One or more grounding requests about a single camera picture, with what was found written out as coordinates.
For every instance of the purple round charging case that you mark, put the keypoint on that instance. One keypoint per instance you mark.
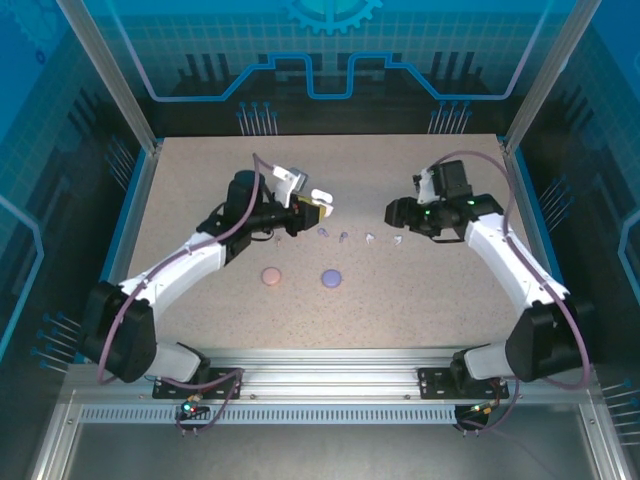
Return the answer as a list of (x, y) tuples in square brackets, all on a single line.
[(331, 278)]

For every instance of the pink round charging case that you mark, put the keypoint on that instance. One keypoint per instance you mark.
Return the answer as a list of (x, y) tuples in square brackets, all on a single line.
[(272, 277)]

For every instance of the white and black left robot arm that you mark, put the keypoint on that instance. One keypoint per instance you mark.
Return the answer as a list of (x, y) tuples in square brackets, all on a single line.
[(165, 280)]

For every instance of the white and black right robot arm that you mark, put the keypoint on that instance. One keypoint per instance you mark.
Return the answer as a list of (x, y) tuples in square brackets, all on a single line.
[(500, 260)]

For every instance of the printed blue side panel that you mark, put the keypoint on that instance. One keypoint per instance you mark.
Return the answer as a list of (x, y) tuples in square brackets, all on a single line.
[(600, 150), (40, 150)]

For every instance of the printed blue back panel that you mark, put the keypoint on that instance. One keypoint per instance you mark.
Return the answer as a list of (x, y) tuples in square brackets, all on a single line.
[(320, 30)]

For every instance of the small connector with LED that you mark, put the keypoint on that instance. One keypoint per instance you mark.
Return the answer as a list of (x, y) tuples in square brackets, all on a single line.
[(484, 409), (189, 408)]

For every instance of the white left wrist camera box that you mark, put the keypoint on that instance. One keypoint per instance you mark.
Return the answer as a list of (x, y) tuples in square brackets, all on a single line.
[(290, 182)]

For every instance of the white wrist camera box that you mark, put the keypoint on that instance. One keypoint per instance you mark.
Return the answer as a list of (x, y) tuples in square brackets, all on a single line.
[(425, 187), (290, 182)]

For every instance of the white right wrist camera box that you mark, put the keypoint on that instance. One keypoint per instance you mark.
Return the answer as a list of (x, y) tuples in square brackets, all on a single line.
[(425, 187)]

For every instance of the blue table edge rail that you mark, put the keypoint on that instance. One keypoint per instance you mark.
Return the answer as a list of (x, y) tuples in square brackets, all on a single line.
[(114, 250), (533, 200)]

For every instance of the aluminium extrusion rail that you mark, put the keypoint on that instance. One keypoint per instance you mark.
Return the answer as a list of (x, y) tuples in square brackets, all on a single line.
[(330, 375)]

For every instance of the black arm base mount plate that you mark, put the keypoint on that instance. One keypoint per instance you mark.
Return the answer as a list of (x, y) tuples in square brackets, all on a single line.
[(432, 382), (220, 387)]

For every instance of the aluminium frame post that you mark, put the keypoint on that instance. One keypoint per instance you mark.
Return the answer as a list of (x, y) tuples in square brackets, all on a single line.
[(550, 62), (105, 60)]

